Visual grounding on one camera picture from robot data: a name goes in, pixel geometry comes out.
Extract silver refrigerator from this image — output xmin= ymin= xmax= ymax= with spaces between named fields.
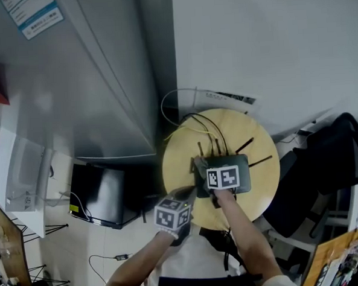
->
xmin=0 ymin=0 xmax=184 ymax=174

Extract yellow cable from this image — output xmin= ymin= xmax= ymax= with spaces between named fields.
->
xmin=162 ymin=123 xmax=221 ymax=147

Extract white looped cable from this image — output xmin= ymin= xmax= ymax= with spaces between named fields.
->
xmin=159 ymin=87 xmax=202 ymax=130

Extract white shelf unit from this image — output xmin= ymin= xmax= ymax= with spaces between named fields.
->
xmin=326 ymin=179 xmax=358 ymax=234

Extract blue and white label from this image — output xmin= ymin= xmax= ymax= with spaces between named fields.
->
xmin=0 ymin=0 xmax=66 ymax=42

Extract white printed box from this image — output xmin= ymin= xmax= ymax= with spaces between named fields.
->
xmin=193 ymin=84 xmax=261 ymax=118

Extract round wooden table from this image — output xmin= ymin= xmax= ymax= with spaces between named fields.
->
xmin=158 ymin=104 xmax=284 ymax=235

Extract black metal hairpin legs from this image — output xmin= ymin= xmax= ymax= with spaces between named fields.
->
xmin=9 ymin=213 xmax=73 ymax=286

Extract person's white shirt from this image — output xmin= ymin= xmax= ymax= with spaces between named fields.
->
xmin=60 ymin=216 xmax=302 ymax=286

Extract person's right forearm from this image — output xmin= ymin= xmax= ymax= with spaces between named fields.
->
xmin=213 ymin=185 xmax=286 ymax=286

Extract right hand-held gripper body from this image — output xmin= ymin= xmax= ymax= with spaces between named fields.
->
xmin=205 ymin=164 xmax=243 ymax=209

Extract person's left forearm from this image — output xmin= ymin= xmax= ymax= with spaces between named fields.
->
xmin=98 ymin=229 xmax=181 ymax=286

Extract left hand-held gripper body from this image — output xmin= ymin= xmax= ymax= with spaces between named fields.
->
xmin=152 ymin=185 xmax=202 ymax=248

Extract black office chair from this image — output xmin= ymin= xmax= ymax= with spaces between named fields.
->
xmin=259 ymin=147 xmax=335 ymax=241

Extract black computer case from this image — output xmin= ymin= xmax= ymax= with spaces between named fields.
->
xmin=66 ymin=159 xmax=143 ymax=233

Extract brown wooden board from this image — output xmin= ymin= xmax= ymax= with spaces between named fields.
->
xmin=0 ymin=199 xmax=36 ymax=286

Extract black harness straps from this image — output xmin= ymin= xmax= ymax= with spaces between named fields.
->
xmin=138 ymin=223 xmax=264 ymax=286

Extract black bag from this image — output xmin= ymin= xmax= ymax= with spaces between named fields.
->
xmin=290 ymin=111 xmax=358 ymax=198

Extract black power adapter with cable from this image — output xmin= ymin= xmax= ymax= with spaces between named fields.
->
xmin=88 ymin=252 xmax=136 ymax=286

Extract black router cable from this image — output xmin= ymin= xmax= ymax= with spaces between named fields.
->
xmin=179 ymin=113 xmax=216 ymax=160
xmin=179 ymin=110 xmax=231 ymax=160

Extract thin white cable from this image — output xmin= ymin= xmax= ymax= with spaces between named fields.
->
xmin=59 ymin=189 xmax=91 ymax=223

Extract orange wooden desk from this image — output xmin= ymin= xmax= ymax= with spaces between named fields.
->
xmin=296 ymin=229 xmax=358 ymax=286

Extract black router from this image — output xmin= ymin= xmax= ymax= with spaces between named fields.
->
xmin=187 ymin=135 xmax=276 ymax=199

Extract white side table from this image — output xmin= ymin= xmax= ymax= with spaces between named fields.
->
xmin=0 ymin=124 xmax=59 ymax=241

